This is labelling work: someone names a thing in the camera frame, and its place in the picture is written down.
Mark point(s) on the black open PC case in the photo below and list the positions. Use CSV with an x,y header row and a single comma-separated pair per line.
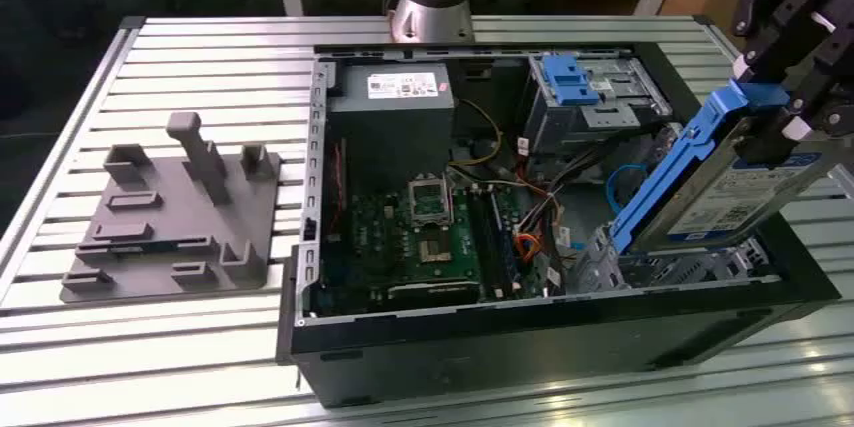
x,y
501,357

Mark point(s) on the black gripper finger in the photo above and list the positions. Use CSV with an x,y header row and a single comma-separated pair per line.
x,y
824,82
777,7

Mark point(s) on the black graphics card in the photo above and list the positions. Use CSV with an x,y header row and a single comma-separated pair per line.
x,y
434,292

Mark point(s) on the hard disk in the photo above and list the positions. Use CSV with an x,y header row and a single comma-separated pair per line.
x,y
721,202

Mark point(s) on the blue plastic drive bracket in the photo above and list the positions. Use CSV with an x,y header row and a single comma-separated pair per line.
x,y
568,79

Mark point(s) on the black RAM slot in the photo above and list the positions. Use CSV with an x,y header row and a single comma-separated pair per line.
x,y
482,237
504,237

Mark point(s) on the green motherboard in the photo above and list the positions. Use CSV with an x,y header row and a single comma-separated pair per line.
x,y
388,227

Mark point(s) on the black power supply unit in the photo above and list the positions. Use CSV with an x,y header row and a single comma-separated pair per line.
x,y
388,137

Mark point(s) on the grey metal disk bay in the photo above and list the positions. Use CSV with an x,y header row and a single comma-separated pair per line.
x,y
601,267

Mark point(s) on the grey parts rack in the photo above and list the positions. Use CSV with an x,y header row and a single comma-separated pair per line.
x,y
174,227

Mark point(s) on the CPU socket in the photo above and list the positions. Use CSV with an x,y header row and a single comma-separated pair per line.
x,y
430,199

